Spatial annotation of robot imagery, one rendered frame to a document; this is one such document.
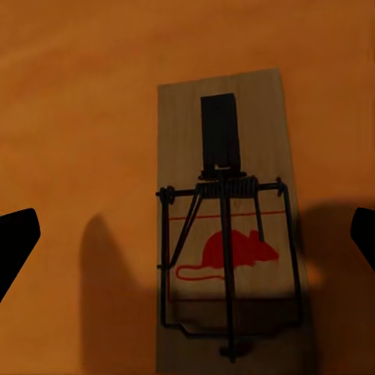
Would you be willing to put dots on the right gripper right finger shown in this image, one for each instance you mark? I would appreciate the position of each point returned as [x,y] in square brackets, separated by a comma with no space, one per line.
[362,232]

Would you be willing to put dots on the mousetrap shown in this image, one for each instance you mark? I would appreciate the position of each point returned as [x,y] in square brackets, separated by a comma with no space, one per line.
[232,285]

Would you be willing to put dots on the cabinet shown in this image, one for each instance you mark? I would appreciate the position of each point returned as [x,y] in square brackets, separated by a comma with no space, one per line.
[78,144]

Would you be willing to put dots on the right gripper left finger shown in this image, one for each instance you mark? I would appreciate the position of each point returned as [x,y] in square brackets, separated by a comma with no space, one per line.
[19,233]

